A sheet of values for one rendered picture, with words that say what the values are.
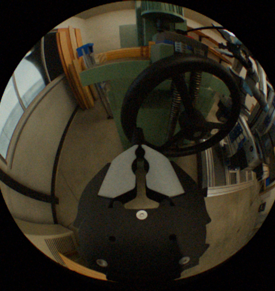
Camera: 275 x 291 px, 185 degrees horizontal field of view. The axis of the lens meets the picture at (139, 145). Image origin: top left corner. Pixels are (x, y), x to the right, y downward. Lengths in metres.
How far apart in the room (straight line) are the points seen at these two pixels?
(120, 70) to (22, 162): 1.15
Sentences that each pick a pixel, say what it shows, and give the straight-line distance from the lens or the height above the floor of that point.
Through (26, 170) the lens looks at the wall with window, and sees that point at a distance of 1.20.
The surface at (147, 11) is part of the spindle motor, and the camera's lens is 0.47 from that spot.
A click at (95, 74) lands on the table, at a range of 0.33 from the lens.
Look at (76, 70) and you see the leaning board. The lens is 1.67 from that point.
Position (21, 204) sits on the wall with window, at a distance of 1.22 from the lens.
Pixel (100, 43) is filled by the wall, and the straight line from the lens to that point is 2.94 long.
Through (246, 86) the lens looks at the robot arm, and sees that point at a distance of 0.57.
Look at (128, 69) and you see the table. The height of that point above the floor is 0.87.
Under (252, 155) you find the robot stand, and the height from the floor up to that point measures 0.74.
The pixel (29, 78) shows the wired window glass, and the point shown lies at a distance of 1.50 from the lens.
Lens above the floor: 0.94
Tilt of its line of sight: 60 degrees down
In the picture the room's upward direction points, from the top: 2 degrees counter-clockwise
